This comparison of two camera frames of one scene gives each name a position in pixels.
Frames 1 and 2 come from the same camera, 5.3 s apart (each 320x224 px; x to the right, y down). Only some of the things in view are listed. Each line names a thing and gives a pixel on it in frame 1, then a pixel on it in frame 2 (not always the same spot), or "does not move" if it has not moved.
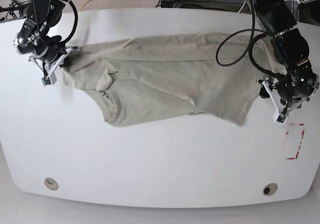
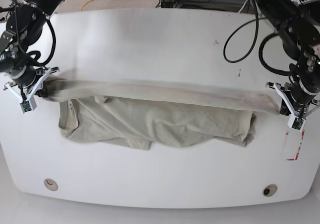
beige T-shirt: x=216 y=75 → x=137 y=114
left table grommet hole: x=51 y=183 does not move
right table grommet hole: x=270 y=189 does not move
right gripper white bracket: x=281 y=116 → x=296 y=119
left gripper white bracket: x=51 y=68 → x=27 y=104
